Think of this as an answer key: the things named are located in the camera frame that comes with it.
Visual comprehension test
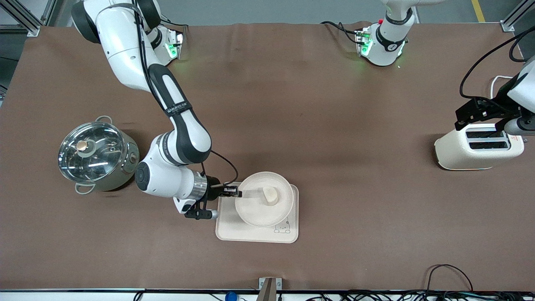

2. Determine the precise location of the round cream plate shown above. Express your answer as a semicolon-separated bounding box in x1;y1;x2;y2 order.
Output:
234;171;295;228

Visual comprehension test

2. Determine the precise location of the small cream bun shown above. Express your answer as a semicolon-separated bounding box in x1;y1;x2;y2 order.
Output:
262;187;279;206

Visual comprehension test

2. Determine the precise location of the cream rabbit print tray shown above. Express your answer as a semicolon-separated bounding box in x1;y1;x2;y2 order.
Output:
215;182;300;244

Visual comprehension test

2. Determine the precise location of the cream two-slot toaster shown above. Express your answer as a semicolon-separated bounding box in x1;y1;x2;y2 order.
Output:
434;123;528;171

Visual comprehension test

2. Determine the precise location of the grey electric cooking pot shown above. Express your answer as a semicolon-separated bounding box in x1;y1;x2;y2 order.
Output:
58;116;140;195

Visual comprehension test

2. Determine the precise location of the glass pot lid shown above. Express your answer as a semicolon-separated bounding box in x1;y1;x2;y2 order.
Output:
58;122;125;183

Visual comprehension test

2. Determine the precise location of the brown table mat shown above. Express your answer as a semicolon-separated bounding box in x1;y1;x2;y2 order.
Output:
0;23;535;292

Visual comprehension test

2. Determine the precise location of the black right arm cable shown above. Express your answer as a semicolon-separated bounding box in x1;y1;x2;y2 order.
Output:
134;3;239;185

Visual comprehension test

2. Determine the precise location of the white toaster power cable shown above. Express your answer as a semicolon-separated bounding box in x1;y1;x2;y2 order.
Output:
490;75;519;99

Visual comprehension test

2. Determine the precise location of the aluminium frame profile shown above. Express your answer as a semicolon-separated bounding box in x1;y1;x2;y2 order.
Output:
501;0;535;32
0;0;57;37

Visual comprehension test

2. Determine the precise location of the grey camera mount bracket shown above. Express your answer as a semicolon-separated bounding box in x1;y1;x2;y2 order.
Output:
258;277;283;301

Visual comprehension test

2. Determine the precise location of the black cable loop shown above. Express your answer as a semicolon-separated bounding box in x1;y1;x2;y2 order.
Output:
425;264;474;293

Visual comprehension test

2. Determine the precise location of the metal arm base bracket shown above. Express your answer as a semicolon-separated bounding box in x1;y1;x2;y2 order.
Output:
165;28;184;60

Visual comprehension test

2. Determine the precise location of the black arm base cable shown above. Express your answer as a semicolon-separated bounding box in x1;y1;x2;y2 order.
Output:
159;15;187;42
321;21;361;44

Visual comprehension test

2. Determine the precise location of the black cable bundle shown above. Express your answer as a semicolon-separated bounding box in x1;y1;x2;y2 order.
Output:
305;290;535;301

